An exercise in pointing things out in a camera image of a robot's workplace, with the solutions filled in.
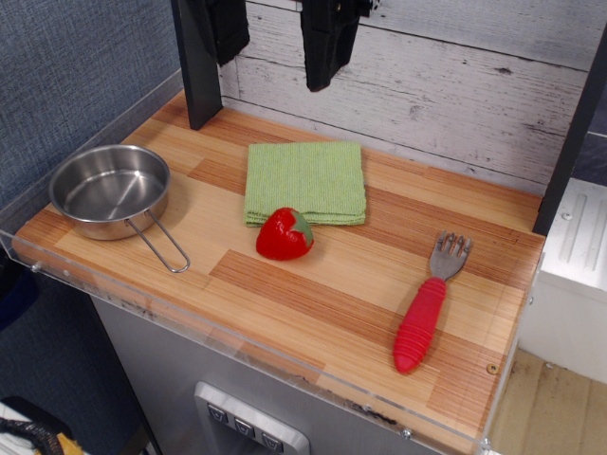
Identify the folded green cloth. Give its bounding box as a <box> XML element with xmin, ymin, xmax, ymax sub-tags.
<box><xmin>244</xmin><ymin>141</ymin><xmax>366</xmax><ymax>227</ymax></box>

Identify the silver button panel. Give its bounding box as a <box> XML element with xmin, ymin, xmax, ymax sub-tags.
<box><xmin>193</xmin><ymin>381</ymin><xmax>310</xmax><ymax>454</ymax></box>

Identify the fork with red handle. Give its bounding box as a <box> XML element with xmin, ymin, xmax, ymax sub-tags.
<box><xmin>393</xmin><ymin>231</ymin><xmax>472</xmax><ymax>373</ymax></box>

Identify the steel pan with wire handle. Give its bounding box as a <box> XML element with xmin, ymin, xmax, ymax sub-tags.
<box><xmin>48</xmin><ymin>144</ymin><xmax>191</xmax><ymax>273</ymax></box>

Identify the yellow and black object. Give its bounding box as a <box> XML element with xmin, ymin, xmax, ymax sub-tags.
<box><xmin>1</xmin><ymin>417</ymin><xmax>85</xmax><ymax>455</ymax></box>

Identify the clear acrylic edge guard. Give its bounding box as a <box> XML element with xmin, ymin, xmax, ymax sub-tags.
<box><xmin>9</xmin><ymin>95</ymin><xmax>543</xmax><ymax>454</ymax></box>

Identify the red plastic strawberry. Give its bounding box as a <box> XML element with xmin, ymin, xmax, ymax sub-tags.
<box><xmin>256</xmin><ymin>208</ymin><xmax>314</xmax><ymax>261</ymax></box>

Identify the dark grey left post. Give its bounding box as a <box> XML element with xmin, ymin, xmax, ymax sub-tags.
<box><xmin>171</xmin><ymin>0</ymin><xmax>223</xmax><ymax>130</ymax></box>

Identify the dark grey right post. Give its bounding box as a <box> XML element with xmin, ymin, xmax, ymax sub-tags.
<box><xmin>532</xmin><ymin>30</ymin><xmax>606</xmax><ymax>236</ymax></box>

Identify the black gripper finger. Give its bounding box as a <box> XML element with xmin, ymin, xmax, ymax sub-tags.
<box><xmin>301</xmin><ymin>0</ymin><xmax>360</xmax><ymax>91</ymax></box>
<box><xmin>198</xmin><ymin>0</ymin><xmax>249</xmax><ymax>66</ymax></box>

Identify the dark grey post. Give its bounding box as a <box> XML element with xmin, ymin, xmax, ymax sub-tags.
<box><xmin>532</xmin><ymin>30</ymin><xmax>606</xmax><ymax>236</ymax></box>
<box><xmin>171</xmin><ymin>0</ymin><xmax>223</xmax><ymax>130</ymax></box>

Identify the white aluminium rail block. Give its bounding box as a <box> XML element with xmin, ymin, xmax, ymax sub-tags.
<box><xmin>519</xmin><ymin>178</ymin><xmax>606</xmax><ymax>383</ymax></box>

